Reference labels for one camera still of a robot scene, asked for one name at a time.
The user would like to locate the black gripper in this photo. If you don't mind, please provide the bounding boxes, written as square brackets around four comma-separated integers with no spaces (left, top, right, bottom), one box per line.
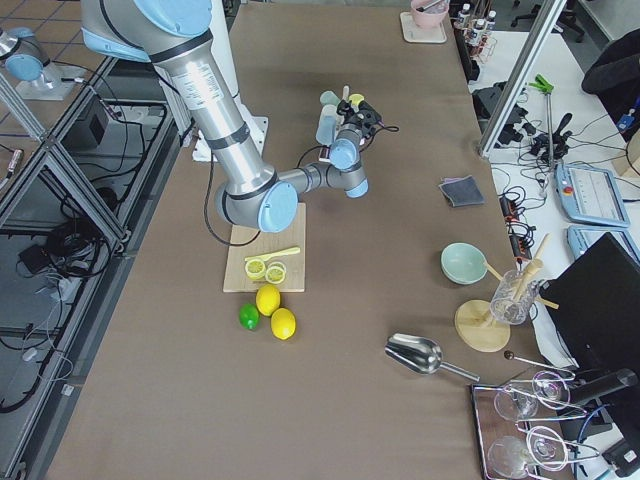
[337,100,382,140]

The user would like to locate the green cup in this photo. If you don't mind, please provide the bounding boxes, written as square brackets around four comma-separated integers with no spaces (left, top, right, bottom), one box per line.
[319,90,339,106]

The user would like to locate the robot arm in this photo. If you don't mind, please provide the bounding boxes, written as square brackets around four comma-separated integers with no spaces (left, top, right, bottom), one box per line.
[81,1,381,233]

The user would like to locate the yellow cup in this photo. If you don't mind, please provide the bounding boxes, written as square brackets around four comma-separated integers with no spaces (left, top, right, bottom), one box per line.
[349,94,364,105]

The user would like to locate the light blue cup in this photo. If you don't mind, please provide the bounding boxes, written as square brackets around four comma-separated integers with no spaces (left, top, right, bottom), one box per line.
[315,113,337,145]

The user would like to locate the cream plastic tray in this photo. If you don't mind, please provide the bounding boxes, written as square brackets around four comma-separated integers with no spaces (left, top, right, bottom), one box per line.
[399,12,447,44]

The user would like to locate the grey folded cloth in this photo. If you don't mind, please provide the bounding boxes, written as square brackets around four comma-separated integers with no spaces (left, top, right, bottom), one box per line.
[438,175,485,208]

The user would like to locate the pink bowl with cubes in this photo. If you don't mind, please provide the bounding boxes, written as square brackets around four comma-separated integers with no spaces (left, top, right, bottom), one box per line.
[410,0,449,28]

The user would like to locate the yellow plastic knife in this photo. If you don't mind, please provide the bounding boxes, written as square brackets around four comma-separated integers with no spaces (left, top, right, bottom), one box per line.
[244,246,301,262]

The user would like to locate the mint green bowl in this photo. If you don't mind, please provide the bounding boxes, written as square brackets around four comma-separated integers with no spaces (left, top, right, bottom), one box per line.
[440,242,487,285]

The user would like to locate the wooden cutting board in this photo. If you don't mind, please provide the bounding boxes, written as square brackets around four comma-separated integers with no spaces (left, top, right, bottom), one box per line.
[223,203,306,293]

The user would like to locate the yellow lemon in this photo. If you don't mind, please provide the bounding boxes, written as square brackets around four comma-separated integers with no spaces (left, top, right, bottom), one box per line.
[256,284,281,317]
[271,308,297,340]

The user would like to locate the green lime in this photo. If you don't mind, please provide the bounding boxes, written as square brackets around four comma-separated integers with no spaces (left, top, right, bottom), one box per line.
[238,303,260,331]

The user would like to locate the round wooden stand base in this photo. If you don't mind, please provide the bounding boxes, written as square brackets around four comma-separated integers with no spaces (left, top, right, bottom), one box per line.
[454,300,510,353]

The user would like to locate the blue teach pendant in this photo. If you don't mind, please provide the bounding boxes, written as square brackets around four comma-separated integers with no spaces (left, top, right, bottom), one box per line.
[567,225,639,260]
[555,164,631,228]

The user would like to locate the glass mug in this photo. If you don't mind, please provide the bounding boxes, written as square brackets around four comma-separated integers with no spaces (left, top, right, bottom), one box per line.
[490,270,539,325]

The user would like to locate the steel scoop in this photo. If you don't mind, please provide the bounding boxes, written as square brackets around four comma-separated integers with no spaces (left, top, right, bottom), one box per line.
[385,333,480,383]

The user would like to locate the seated person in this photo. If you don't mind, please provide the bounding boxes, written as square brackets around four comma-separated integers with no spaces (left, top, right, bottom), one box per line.
[581,29,639,141]

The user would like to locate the black monitor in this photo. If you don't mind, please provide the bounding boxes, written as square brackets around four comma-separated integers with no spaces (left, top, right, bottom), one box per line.
[541,233,639,372]

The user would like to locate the white wire cup holder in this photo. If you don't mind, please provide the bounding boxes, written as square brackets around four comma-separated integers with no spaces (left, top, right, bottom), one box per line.
[316,90,358,170]

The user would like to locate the green handled reach grabber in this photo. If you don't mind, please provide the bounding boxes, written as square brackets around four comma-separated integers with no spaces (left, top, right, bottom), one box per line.
[529,74,556,171]

